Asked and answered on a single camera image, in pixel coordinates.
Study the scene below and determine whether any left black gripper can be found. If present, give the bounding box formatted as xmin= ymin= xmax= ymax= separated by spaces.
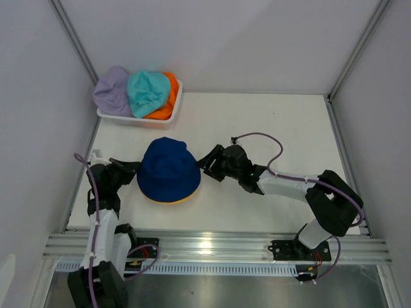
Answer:
xmin=105 ymin=158 xmax=140 ymax=193

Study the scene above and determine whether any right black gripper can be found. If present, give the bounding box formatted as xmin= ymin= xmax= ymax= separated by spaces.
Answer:
xmin=195 ymin=144 xmax=241 ymax=182

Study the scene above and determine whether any yellow bucket hat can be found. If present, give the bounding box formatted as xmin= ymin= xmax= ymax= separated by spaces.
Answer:
xmin=141 ymin=189 xmax=197 ymax=204

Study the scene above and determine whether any dark blue bucket hat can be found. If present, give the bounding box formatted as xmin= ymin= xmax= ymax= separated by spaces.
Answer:
xmin=137 ymin=137 xmax=201 ymax=191

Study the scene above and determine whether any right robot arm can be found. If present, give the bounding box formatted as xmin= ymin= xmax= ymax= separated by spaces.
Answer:
xmin=198 ymin=144 xmax=364 ymax=261

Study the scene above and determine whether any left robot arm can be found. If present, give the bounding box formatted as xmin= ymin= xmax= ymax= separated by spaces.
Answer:
xmin=67 ymin=158 xmax=139 ymax=307

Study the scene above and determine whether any white plastic bin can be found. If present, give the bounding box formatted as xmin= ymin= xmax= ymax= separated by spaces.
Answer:
xmin=96 ymin=80 xmax=183 ymax=130

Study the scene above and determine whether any orange bucket hat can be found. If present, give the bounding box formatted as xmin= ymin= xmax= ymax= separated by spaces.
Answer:
xmin=144 ymin=72 xmax=180 ymax=121

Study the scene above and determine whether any lavender bucket hat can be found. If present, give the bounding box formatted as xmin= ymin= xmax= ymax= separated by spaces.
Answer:
xmin=92 ymin=65 xmax=132 ymax=117

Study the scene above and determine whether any teal bucket hat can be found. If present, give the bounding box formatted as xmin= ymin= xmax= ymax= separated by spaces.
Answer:
xmin=127 ymin=71 xmax=171 ymax=118

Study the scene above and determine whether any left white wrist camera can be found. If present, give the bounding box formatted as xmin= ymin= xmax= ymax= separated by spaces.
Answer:
xmin=89 ymin=150 xmax=110 ymax=166

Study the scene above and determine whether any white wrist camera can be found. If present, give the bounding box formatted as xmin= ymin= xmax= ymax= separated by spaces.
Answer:
xmin=89 ymin=150 xmax=110 ymax=166
xmin=230 ymin=137 xmax=243 ymax=148

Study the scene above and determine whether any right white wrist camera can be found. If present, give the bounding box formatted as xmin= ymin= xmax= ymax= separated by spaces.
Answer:
xmin=230 ymin=137 xmax=243 ymax=148

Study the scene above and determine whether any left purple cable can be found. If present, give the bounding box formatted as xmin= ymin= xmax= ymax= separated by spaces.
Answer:
xmin=73 ymin=152 xmax=100 ymax=308

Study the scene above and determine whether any purple cable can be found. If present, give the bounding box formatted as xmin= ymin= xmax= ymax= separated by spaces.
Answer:
xmin=237 ymin=132 xmax=365 ymax=227
xmin=73 ymin=152 xmax=100 ymax=308

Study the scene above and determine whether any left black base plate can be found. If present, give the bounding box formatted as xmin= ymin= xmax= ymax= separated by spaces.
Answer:
xmin=131 ymin=237 xmax=159 ymax=259

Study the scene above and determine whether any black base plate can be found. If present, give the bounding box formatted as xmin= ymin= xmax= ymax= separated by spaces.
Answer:
xmin=268 ymin=240 xmax=331 ymax=261
xmin=131 ymin=237 xmax=159 ymax=259

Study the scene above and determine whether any white slotted cable duct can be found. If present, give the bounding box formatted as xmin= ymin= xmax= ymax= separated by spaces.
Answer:
xmin=56 ymin=261 xmax=298 ymax=277

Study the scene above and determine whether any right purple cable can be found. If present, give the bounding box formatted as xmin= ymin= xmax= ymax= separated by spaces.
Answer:
xmin=237 ymin=132 xmax=365 ymax=227

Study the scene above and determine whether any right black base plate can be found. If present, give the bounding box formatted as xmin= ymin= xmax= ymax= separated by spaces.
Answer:
xmin=268 ymin=240 xmax=331 ymax=261

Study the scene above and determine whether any right aluminium table rail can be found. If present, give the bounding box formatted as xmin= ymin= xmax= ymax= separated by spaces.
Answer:
xmin=324 ymin=95 xmax=373 ymax=238

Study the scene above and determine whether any aluminium mounting rail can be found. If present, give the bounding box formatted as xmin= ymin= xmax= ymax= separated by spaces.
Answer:
xmin=42 ymin=228 xmax=392 ymax=265

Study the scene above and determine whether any left aluminium frame post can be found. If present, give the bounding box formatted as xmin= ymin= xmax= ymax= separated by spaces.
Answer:
xmin=48 ymin=0 xmax=98 ymax=85

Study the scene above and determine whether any aluminium frame post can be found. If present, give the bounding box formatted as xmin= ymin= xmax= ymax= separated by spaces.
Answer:
xmin=327 ymin=0 xmax=392 ymax=103
xmin=48 ymin=0 xmax=98 ymax=85

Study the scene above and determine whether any right aluminium frame post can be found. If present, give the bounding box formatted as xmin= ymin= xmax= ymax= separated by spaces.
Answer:
xmin=327 ymin=0 xmax=392 ymax=103

